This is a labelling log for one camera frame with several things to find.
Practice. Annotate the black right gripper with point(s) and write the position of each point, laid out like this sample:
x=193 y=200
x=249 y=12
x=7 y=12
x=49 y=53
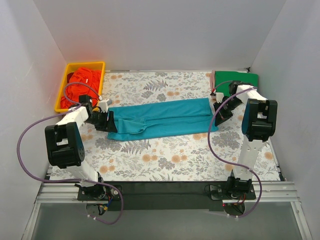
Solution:
x=223 y=110

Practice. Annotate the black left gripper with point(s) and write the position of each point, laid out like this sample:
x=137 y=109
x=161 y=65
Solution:
x=106 y=121

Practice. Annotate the teal t shirt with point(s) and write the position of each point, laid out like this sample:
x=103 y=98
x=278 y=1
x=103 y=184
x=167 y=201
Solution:
x=162 y=119

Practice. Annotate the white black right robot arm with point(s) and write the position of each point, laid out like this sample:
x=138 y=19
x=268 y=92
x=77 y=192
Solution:
x=258 y=125

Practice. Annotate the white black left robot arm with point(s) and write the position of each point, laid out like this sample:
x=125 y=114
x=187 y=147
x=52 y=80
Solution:
x=65 y=148

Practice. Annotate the folded green t shirt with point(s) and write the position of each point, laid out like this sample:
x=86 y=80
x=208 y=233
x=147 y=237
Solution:
x=225 y=76

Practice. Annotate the folded pink t shirt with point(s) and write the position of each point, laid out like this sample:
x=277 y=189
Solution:
x=212 y=81

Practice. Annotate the floral patterned table mat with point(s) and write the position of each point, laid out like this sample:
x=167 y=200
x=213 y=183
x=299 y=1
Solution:
x=195 y=157

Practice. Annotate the orange t shirt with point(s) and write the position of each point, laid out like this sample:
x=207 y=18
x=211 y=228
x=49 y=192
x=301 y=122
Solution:
x=87 y=83

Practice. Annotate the yellow plastic bin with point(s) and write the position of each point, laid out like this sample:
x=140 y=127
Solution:
x=72 y=67

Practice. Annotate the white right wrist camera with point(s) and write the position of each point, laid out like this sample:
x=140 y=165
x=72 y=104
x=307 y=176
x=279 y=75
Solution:
x=217 y=96

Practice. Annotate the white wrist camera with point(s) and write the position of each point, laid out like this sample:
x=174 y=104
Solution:
x=103 y=105
x=217 y=96

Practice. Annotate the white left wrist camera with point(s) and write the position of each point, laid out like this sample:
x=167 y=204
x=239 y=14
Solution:
x=103 y=105

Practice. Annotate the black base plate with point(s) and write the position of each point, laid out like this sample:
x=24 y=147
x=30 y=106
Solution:
x=161 y=195

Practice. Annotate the aluminium frame rail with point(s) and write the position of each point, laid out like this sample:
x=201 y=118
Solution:
x=169 y=211

